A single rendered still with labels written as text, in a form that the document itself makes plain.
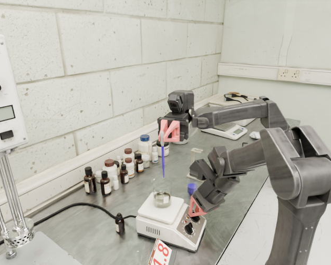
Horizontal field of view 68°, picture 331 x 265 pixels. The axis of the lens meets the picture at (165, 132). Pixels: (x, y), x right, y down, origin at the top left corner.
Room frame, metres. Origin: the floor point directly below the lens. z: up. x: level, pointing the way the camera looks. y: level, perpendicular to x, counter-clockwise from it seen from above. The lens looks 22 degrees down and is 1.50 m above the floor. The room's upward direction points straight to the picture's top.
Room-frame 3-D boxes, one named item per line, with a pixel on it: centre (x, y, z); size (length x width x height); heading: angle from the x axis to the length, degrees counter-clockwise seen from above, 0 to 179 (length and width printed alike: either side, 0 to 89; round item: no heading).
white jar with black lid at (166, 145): (1.18, 0.02, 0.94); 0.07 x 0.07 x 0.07
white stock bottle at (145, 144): (1.12, 0.10, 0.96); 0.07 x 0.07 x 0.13
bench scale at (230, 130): (1.50, -0.39, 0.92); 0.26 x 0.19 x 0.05; 49
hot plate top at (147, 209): (0.64, 0.01, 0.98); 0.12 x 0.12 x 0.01; 68
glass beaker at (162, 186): (0.65, 0.01, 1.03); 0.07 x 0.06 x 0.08; 67
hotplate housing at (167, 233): (0.63, -0.01, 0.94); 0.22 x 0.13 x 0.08; 68
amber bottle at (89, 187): (0.84, 0.31, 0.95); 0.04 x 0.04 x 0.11
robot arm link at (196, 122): (0.81, -0.09, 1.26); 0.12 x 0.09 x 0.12; 89
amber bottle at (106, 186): (0.83, 0.24, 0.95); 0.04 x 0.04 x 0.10
